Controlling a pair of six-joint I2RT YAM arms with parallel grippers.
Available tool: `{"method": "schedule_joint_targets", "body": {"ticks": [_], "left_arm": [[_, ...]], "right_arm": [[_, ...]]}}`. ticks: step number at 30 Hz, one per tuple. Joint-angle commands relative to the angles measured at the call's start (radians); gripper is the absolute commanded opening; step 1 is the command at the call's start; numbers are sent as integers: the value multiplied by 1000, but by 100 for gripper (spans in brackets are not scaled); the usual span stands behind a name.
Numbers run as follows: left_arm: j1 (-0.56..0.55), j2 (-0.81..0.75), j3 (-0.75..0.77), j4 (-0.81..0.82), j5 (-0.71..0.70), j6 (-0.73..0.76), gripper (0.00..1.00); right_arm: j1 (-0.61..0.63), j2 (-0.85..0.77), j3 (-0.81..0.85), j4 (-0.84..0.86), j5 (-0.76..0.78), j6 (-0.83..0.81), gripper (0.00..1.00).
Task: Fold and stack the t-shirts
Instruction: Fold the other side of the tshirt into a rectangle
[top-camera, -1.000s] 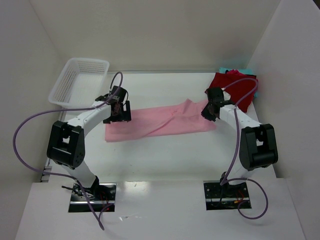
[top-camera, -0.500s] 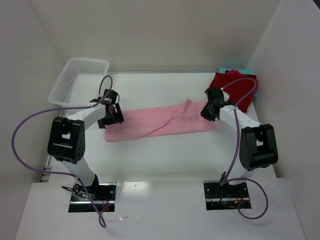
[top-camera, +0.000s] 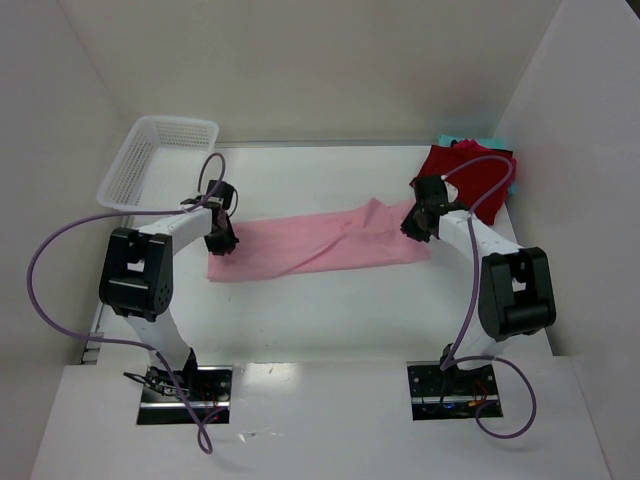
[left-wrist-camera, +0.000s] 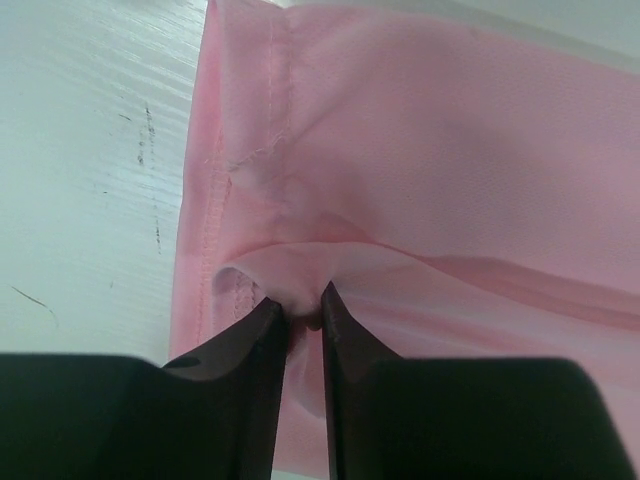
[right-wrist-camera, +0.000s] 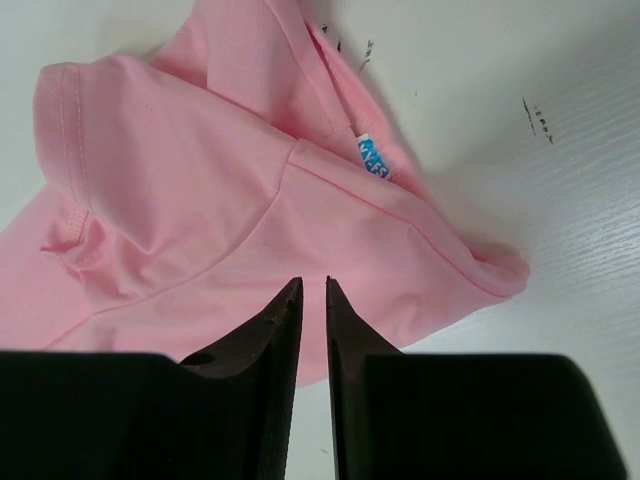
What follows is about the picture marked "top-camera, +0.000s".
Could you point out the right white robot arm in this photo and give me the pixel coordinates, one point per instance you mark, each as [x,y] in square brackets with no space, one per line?
[512,300]

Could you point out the teal t shirt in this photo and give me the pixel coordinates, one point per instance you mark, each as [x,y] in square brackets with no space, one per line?
[481,144]

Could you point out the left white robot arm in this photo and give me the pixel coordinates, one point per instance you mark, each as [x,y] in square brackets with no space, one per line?
[137,282]

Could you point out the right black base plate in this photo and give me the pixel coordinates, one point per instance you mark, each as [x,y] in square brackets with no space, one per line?
[453,394]

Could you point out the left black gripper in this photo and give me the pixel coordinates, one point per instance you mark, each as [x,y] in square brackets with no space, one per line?
[222,239]

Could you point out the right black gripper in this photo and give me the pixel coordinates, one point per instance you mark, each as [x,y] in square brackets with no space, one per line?
[417,226]

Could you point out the pink t shirt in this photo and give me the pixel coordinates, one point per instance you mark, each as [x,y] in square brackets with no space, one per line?
[366,237]

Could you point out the white plastic basket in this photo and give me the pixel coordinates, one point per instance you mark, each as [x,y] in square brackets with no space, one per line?
[158,164]

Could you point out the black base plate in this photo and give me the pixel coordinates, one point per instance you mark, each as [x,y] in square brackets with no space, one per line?
[209,397]
[453,394]

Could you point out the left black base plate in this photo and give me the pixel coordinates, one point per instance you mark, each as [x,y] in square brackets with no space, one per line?
[209,397]

